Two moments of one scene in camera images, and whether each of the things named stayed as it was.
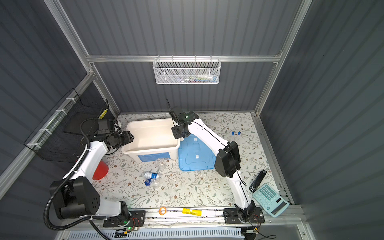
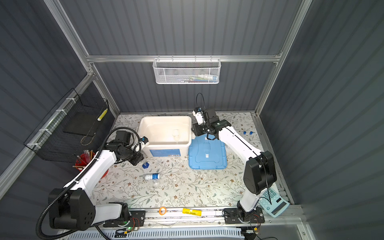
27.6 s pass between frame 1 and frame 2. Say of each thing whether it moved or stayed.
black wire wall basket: stayed
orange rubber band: stayed
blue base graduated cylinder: moved
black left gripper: moved
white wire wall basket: stayed
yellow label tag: stayed
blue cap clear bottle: stayed
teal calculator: stayed
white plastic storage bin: moved
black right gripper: moved
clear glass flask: moved
